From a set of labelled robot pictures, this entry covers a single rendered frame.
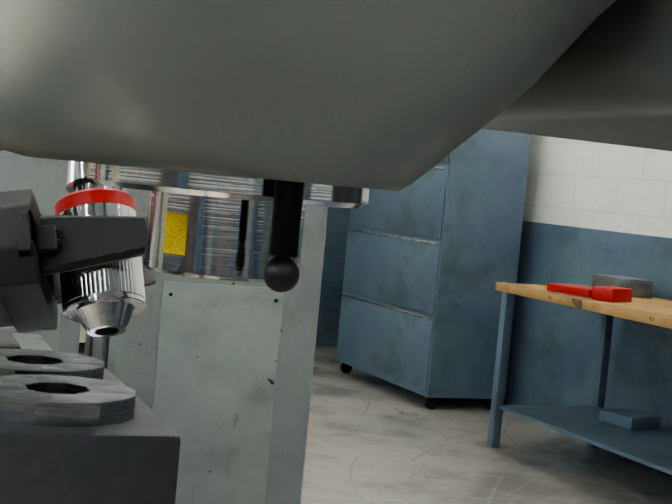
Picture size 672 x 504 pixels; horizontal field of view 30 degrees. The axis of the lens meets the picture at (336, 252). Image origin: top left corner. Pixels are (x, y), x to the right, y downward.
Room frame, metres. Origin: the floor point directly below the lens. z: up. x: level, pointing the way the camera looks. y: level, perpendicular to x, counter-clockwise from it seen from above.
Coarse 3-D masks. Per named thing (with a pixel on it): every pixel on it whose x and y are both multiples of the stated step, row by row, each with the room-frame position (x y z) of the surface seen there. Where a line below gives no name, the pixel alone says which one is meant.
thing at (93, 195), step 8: (72, 192) 0.72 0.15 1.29; (80, 192) 0.71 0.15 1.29; (88, 192) 0.71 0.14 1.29; (96, 192) 0.71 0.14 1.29; (104, 192) 0.71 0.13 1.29; (112, 192) 0.72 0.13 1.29; (120, 192) 0.72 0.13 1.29; (64, 200) 0.72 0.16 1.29; (72, 200) 0.71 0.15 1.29; (80, 200) 0.71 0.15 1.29; (88, 200) 0.71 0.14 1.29; (96, 200) 0.71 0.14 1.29; (104, 200) 0.71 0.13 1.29; (112, 200) 0.72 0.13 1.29; (120, 200) 0.72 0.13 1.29; (128, 200) 0.72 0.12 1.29; (56, 208) 0.72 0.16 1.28; (64, 208) 0.71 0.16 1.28
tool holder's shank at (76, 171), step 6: (72, 162) 0.73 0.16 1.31; (78, 162) 0.73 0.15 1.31; (84, 162) 0.73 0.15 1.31; (72, 168) 0.73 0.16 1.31; (78, 168) 0.73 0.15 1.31; (84, 168) 0.73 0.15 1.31; (72, 174) 0.73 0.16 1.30; (78, 174) 0.73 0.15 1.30; (84, 174) 0.73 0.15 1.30; (72, 180) 0.73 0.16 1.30; (78, 180) 0.73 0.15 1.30; (84, 180) 0.73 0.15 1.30; (66, 186) 0.73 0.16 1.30; (72, 186) 0.73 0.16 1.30; (78, 186) 0.73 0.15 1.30; (84, 186) 0.73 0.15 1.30; (90, 186) 0.73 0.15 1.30; (96, 186) 0.73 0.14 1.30; (102, 186) 0.73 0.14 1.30; (108, 186) 0.73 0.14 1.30
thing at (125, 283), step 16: (80, 208) 0.71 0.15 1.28; (96, 208) 0.71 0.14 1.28; (112, 208) 0.71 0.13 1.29; (128, 208) 0.72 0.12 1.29; (64, 272) 0.70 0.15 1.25; (80, 272) 0.70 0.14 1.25; (96, 272) 0.69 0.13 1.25; (112, 272) 0.70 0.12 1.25; (128, 272) 0.70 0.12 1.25; (64, 288) 0.70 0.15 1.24; (80, 288) 0.69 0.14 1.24; (96, 288) 0.69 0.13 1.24; (112, 288) 0.69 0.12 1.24; (128, 288) 0.70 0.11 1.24; (144, 288) 0.72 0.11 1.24; (64, 304) 0.70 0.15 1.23; (80, 304) 0.69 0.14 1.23; (144, 304) 0.71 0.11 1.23
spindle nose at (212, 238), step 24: (192, 216) 0.36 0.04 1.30; (216, 216) 0.36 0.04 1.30; (240, 216) 0.36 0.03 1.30; (264, 216) 0.36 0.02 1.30; (192, 240) 0.36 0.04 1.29; (216, 240) 0.36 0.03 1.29; (240, 240) 0.36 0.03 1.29; (264, 240) 0.36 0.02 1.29; (144, 264) 0.38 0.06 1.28; (168, 264) 0.36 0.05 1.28; (192, 264) 0.36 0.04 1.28; (216, 264) 0.36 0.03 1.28; (240, 264) 0.36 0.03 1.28; (264, 264) 0.36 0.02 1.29
